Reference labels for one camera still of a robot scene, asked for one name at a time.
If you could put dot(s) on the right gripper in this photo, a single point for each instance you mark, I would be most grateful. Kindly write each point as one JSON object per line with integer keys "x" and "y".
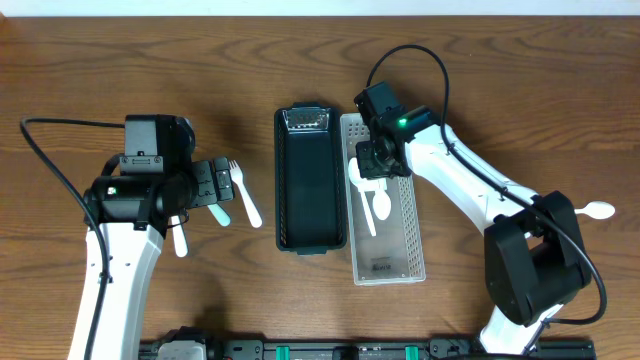
{"x": 366, "y": 171}

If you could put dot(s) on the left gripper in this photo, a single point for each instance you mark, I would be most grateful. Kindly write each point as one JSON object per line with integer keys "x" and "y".
{"x": 211, "y": 182}

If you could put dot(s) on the white spoon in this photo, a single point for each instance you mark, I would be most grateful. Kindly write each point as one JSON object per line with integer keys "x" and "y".
{"x": 381, "y": 200}
{"x": 354, "y": 177}

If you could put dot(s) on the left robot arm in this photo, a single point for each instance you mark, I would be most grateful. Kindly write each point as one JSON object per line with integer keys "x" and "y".
{"x": 141, "y": 195}

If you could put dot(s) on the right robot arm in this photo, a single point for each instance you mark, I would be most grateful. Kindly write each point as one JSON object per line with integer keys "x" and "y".
{"x": 535, "y": 259}

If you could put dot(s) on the white plastic fork right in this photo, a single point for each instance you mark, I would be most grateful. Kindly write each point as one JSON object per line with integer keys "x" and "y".
{"x": 237, "y": 177}

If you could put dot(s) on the mint green plastic fork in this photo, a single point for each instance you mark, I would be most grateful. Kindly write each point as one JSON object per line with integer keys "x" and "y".
{"x": 220, "y": 215}

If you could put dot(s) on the clear plastic basket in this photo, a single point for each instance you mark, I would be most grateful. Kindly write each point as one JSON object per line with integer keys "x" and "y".
{"x": 394, "y": 255}

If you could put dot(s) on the black plastic basket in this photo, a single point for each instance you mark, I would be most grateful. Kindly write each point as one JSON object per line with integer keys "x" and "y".
{"x": 310, "y": 210}

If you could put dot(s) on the white spoon horizontal far right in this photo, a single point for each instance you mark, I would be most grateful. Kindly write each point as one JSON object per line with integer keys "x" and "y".
{"x": 598, "y": 210}

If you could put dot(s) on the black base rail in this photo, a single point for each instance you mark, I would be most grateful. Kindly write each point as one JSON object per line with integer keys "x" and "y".
{"x": 193, "y": 343}

